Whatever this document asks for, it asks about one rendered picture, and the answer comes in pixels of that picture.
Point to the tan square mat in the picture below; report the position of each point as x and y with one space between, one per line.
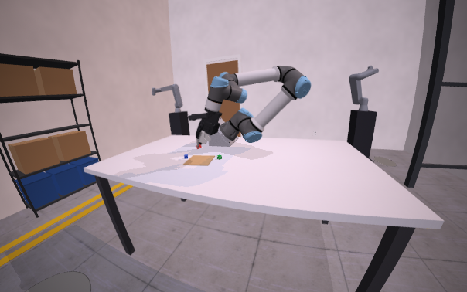
200 160

